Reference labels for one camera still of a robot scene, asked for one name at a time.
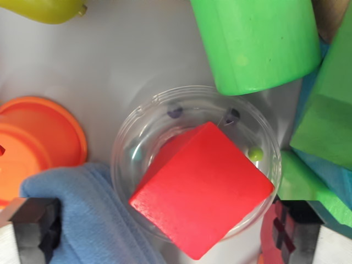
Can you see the light green wooden block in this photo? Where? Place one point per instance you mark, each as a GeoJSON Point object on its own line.
{"type": "Point", "coordinates": [299, 181]}

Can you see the black-padded gripper left finger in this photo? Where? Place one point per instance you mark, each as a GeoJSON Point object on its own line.
{"type": "Point", "coordinates": [27, 233]}

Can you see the blue plush triangle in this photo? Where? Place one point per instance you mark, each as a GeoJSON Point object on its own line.
{"type": "Point", "coordinates": [90, 214]}

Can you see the green wooden cylinder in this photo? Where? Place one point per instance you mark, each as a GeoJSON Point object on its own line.
{"type": "Point", "coordinates": [255, 44]}

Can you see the clear plastic cup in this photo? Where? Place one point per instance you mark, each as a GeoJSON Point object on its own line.
{"type": "Point", "coordinates": [148, 118]}

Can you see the dark green wooden block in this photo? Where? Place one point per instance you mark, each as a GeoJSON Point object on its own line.
{"type": "Point", "coordinates": [327, 118]}

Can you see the black-padded gripper right finger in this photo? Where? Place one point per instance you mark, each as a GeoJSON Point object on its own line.
{"type": "Point", "coordinates": [305, 242]}

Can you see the olive green toy pear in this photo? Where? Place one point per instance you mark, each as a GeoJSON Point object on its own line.
{"type": "Point", "coordinates": [46, 9]}

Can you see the red wooden cube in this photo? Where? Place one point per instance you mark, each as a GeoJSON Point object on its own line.
{"type": "Point", "coordinates": [200, 189]}

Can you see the natural wooden block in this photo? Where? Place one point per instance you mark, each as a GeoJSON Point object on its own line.
{"type": "Point", "coordinates": [327, 16]}

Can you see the small orange plastic cup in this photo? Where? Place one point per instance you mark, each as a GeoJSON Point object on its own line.
{"type": "Point", "coordinates": [35, 137]}

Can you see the grey plastic bin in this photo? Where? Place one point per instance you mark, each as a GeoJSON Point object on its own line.
{"type": "Point", "coordinates": [123, 55]}

